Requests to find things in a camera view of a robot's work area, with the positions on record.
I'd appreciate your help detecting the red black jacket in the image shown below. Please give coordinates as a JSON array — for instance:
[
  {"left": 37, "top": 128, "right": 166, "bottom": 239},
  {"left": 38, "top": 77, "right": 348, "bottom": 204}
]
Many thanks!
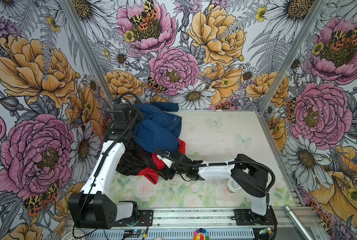
[{"left": 116, "top": 140, "right": 176, "bottom": 185}]

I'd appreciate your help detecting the blue jacket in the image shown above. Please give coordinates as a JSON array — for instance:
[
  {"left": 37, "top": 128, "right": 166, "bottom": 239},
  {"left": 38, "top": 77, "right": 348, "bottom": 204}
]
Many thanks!
[{"left": 133, "top": 102, "right": 182, "bottom": 153}]

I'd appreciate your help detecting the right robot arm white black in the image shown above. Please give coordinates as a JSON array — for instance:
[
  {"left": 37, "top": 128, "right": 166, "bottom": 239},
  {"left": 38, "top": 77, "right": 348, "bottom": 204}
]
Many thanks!
[{"left": 155, "top": 150, "right": 276, "bottom": 217}]

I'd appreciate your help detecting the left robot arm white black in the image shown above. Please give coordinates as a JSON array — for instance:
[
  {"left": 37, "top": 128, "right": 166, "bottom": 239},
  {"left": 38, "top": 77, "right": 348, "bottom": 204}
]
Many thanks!
[{"left": 68, "top": 104, "right": 140, "bottom": 229}]

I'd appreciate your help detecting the white round jar lid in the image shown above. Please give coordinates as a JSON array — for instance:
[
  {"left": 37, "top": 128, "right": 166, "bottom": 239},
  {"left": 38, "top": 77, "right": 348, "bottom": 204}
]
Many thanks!
[{"left": 227, "top": 179, "right": 242, "bottom": 193}]

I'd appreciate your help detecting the small green circuit board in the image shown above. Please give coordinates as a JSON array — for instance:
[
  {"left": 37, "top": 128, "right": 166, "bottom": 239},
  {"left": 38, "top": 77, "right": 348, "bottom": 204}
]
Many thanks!
[{"left": 122, "top": 230, "right": 143, "bottom": 239}]

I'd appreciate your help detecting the colourful round sticker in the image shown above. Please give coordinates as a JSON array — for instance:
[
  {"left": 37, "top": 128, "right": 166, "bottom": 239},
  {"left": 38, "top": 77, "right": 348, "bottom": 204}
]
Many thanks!
[{"left": 193, "top": 228, "right": 210, "bottom": 240}]

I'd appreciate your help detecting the white perforated round object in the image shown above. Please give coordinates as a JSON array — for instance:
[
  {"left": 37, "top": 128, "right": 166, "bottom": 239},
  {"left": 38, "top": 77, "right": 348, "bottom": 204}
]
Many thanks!
[{"left": 61, "top": 230, "right": 86, "bottom": 240}]

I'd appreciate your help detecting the silver metal pole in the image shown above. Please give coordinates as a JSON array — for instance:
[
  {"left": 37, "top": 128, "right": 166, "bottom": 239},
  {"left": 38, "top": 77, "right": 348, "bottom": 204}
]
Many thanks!
[{"left": 284, "top": 206, "right": 315, "bottom": 240}]

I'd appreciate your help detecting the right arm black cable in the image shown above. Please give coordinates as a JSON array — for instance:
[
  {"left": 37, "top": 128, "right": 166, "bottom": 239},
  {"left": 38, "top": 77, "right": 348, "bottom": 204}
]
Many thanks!
[{"left": 153, "top": 148, "right": 278, "bottom": 240}]

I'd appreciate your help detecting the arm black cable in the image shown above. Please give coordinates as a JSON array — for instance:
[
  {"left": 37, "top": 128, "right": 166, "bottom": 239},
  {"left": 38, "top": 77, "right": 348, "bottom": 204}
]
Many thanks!
[
  {"left": 153, "top": 148, "right": 278, "bottom": 240},
  {"left": 72, "top": 92, "right": 142, "bottom": 239}
]

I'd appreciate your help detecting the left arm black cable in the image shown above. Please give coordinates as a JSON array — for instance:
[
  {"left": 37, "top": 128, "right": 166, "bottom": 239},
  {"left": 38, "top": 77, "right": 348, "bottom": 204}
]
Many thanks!
[{"left": 72, "top": 92, "right": 142, "bottom": 239}]

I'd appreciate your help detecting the aluminium front rail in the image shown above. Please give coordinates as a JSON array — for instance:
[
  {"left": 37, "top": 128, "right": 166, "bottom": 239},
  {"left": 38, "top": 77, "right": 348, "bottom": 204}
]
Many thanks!
[{"left": 61, "top": 206, "right": 323, "bottom": 231}]

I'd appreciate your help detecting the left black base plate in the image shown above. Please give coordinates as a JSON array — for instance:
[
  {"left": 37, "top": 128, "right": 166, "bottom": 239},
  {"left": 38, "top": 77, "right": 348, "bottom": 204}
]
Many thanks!
[{"left": 114, "top": 210, "right": 154, "bottom": 227}]

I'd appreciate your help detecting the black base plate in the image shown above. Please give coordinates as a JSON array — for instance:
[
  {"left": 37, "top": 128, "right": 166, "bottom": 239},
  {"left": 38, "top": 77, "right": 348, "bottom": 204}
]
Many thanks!
[
  {"left": 114, "top": 210, "right": 154, "bottom": 227},
  {"left": 231, "top": 206, "right": 278, "bottom": 226}
]

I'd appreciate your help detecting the white slotted cable duct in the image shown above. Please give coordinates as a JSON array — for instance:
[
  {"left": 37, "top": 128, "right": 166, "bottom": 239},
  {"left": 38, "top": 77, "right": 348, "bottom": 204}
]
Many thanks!
[{"left": 86, "top": 228, "right": 255, "bottom": 240}]

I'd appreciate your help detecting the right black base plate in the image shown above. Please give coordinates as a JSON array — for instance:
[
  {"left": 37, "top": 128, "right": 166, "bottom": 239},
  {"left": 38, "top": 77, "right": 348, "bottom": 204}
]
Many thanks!
[{"left": 231, "top": 206, "right": 278, "bottom": 226}]

